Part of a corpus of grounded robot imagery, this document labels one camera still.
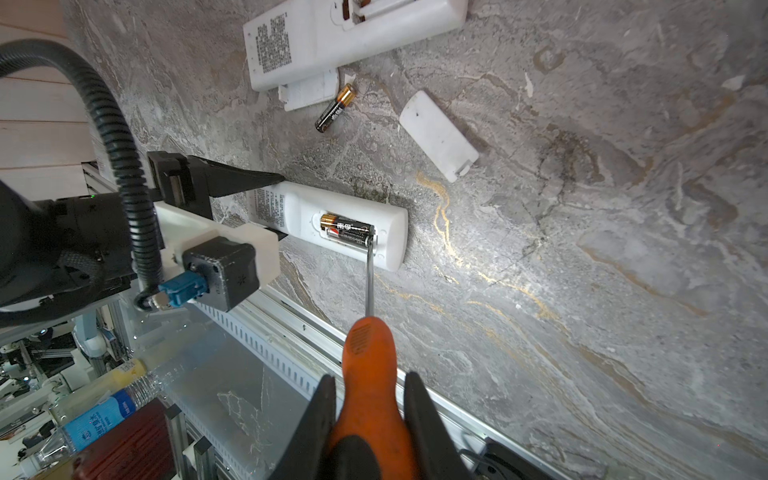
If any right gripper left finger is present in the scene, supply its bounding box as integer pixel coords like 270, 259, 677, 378
269, 374, 337, 480

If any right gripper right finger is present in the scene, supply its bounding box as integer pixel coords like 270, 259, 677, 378
403, 372, 472, 480

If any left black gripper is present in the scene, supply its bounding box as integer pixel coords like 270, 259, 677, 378
147, 151, 286, 219

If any orange handled screwdriver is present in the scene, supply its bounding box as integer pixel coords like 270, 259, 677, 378
327, 237, 419, 479

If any white remote control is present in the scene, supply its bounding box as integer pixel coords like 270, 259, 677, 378
247, 181, 408, 272
243, 0, 468, 92

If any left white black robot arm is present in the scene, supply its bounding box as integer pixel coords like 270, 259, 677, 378
1, 151, 285, 327

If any white battery cover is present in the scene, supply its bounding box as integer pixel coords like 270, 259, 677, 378
399, 90, 479, 183
278, 69, 340, 112

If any clear plastic water bottle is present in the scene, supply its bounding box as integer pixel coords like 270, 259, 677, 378
20, 360, 168, 479

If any black corrugated cable conduit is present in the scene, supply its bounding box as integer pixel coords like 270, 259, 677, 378
0, 38, 166, 313

